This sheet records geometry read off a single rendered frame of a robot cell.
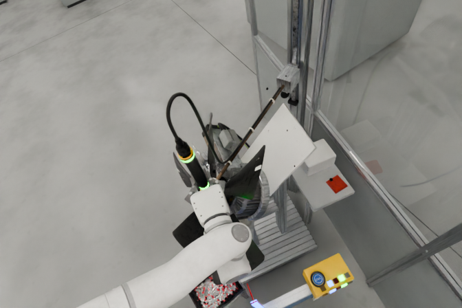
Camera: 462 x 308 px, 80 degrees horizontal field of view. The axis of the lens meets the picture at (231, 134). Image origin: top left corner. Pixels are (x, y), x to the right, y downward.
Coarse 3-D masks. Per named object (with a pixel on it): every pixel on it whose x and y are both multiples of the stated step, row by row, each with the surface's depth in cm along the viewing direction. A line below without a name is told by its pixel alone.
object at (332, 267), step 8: (336, 256) 108; (320, 264) 107; (328, 264) 107; (336, 264) 106; (344, 264) 106; (304, 272) 107; (312, 272) 106; (320, 272) 105; (328, 272) 105; (336, 272) 105; (344, 272) 104; (312, 280) 104; (328, 280) 104; (344, 280) 103; (312, 288) 103; (328, 288) 102
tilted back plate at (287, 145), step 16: (288, 112) 116; (272, 128) 123; (288, 128) 116; (256, 144) 131; (272, 144) 123; (288, 144) 115; (304, 144) 108; (272, 160) 122; (288, 160) 114; (304, 160) 109; (272, 176) 121; (288, 176) 114; (272, 192) 121
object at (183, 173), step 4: (176, 160) 140; (176, 164) 144; (180, 164) 135; (180, 168) 139; (184, 168) 132; (180, 172) 144; (184, 172) 135; (180, 176) 149; (184, 176) 141; (188, 176) 132; (184, 180) 147; (188, 180) 140; (188, 184) 146
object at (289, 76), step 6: (288, 66) 123; (294, 66) 121; (282, 72) 121; (288, 72) 120; (294, 72) 120; (276, 78) 120; (282, 78) 119; (288, 78) 118; (294, 78) 119; (276, 84) 123; (282, 84) 121; (288, 84) 118; (294, 84) 122; (282, 90) 124; (288, 90) 122
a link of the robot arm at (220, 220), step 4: (220, 216) 76; (224, 216) 76; (228, 216) 78; (212, 220) 75; (216, 220) 75; (220, 220) 75; (224, 220) 75; (228, 220) 76; (208, 224) 75; (212, 224) 75; (216, 224) 74; (220, 224) 74; (204, 228) 76; (208, 228) 75; (212, 228) 74; (204, 232) 78
